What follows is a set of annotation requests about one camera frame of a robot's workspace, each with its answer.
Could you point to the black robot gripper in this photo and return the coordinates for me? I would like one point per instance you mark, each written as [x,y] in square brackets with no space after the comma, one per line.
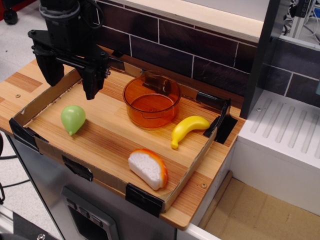
[68,40]

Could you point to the white orange toy sushi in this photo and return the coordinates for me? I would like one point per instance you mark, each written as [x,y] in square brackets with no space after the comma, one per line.
[150,167]

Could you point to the orange transparent plastic pot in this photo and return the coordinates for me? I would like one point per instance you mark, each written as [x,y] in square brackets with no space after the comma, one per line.
[152,100]

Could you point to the cardboard fence with black tape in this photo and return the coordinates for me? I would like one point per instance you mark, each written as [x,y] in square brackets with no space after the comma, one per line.
[100,149]

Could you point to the green toy pear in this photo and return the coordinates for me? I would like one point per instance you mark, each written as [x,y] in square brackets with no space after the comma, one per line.
[73,117]

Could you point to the black caster wheel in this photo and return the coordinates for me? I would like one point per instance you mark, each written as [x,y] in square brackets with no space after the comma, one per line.
[10,16]

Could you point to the yellow toy banana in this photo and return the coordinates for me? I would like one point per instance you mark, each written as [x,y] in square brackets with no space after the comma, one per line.
[185,126]

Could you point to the silver toy oven front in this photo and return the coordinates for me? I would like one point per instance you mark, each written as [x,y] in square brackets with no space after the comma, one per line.
[82,209]

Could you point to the dark grey vertical post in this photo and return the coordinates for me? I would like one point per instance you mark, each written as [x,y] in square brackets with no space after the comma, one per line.
[272,30]

